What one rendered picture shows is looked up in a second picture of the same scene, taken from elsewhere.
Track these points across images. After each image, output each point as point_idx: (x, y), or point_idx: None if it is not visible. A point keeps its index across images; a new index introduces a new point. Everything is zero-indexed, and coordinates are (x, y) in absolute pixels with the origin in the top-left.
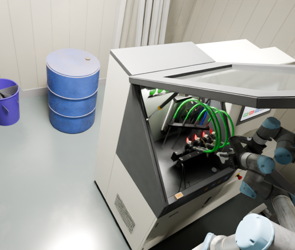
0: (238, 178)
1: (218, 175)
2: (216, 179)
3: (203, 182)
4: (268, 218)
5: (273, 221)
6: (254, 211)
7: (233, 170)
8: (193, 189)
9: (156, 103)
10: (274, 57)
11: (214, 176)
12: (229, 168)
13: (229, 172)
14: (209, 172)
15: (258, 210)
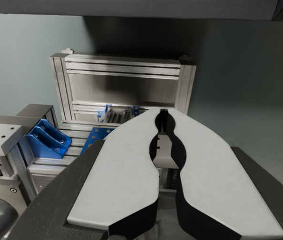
0: None
1: (180, 7)
2: (159, 17)
3: (92, 1)
4: (159, 199)
5: (164, 206)
6: (159, 161)
7: (267, 20)
8: (35, 6)
9: None
10: None
11: (161, 0)
12: (261, 1)
13: (240, 18)
14: None
15: (173, 165)
